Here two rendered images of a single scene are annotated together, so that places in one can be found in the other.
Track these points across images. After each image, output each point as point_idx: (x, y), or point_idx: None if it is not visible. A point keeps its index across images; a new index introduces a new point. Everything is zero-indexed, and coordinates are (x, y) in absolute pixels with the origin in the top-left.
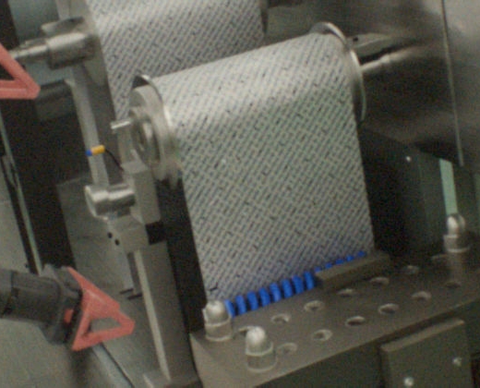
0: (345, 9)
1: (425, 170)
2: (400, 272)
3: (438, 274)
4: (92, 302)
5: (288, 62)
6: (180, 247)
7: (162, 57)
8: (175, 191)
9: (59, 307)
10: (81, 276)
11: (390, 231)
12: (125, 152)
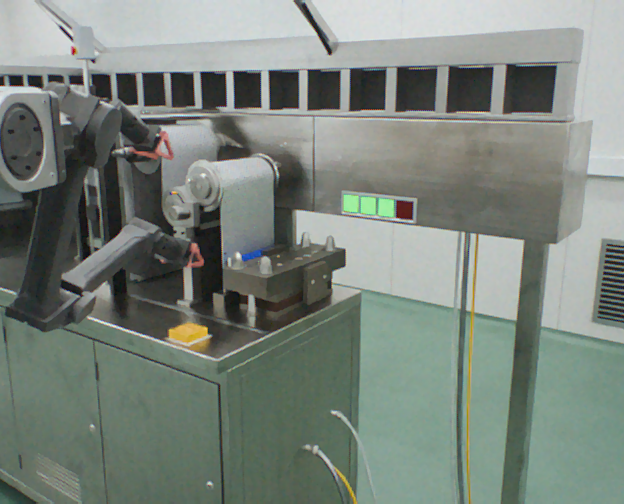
0: (254, 153)
1: (288, 218)
2: (291, 251)
3: (307, 251)
4: (196, 247)
5: (253, 164)
6: (204, 238)
7: (182, 163)
8: None
9: (183, 248)
10: None
11: None
12: (165, 202)
